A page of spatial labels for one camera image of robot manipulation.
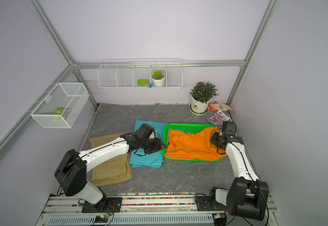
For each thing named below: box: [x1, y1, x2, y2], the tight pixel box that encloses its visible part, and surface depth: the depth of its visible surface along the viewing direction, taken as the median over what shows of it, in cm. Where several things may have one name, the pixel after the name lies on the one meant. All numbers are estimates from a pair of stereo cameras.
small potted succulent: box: [150, 70, 166, 88], surface depth 93 cm
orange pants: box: [164, 126, 228, 160], surface depth 90 cm
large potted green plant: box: [188, 80, 220, 116], surface depth 106 cm
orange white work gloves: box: [208, 101, 235, 113], surface depth 121 cm
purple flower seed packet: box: [206, 109, 231, 127], surface depth 114 cm
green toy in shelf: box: [137, 79, 153, 89], surface depth 103 cm
